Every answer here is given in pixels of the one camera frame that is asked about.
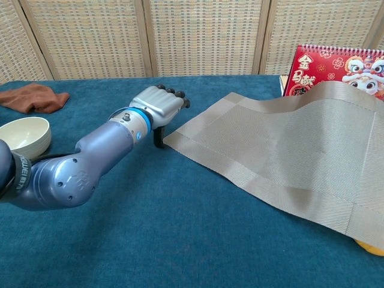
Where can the yellow tape measure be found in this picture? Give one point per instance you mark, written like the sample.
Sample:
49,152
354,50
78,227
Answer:
373,249

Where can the grey woven placemat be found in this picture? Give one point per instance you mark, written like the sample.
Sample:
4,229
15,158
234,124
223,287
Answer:
300,153

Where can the brown cloth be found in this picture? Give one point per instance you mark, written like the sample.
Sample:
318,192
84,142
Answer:
33,97

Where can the white bowl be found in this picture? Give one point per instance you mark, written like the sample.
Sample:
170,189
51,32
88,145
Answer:
27,133

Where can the red desk calendar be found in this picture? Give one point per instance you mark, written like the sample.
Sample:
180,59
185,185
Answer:
324,66

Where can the bamboo folding screen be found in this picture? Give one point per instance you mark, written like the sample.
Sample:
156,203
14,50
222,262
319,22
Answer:
198,36

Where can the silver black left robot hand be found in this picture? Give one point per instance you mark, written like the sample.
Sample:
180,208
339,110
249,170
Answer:
159,103

